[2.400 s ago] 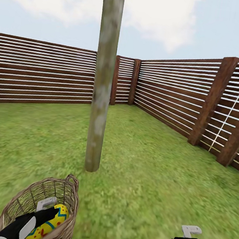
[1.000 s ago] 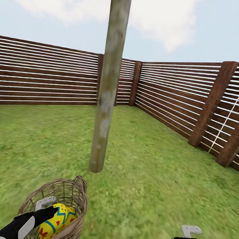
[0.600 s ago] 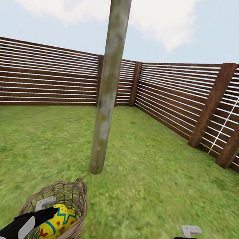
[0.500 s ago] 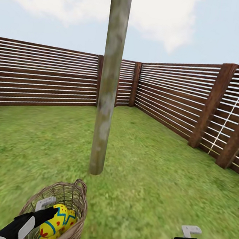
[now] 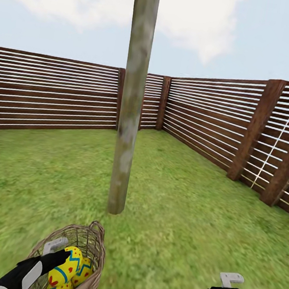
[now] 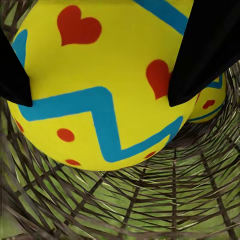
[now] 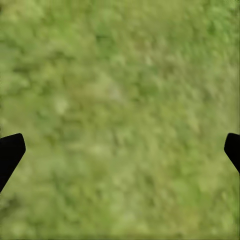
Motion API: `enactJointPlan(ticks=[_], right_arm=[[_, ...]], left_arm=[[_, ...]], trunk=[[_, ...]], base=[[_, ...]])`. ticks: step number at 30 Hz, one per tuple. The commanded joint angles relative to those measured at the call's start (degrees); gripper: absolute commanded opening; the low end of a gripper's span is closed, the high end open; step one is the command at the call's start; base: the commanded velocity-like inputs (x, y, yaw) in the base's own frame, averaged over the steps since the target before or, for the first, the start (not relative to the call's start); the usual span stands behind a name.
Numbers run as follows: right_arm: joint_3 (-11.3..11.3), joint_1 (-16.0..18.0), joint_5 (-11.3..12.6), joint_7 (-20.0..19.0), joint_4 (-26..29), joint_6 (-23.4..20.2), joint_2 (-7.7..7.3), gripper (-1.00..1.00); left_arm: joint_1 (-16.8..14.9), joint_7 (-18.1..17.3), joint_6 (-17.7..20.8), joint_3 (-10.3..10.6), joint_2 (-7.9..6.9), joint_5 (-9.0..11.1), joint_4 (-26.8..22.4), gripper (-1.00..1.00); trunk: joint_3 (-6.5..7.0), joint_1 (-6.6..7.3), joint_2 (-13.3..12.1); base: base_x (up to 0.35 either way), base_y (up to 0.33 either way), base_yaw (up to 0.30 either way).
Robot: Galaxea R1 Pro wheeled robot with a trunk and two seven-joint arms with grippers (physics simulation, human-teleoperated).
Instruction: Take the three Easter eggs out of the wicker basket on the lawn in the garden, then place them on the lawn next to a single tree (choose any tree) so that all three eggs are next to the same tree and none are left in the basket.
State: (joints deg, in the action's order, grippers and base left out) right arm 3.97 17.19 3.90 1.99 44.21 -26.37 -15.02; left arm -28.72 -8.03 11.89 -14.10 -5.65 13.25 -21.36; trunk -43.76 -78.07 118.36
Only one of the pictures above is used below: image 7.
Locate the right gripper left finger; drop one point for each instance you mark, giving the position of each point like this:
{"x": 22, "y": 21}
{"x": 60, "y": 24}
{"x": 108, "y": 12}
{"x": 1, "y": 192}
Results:
{"x": 12, "y": 149}

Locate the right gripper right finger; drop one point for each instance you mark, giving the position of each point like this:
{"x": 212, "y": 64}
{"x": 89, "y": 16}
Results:
{"x": 232, "y": 149}

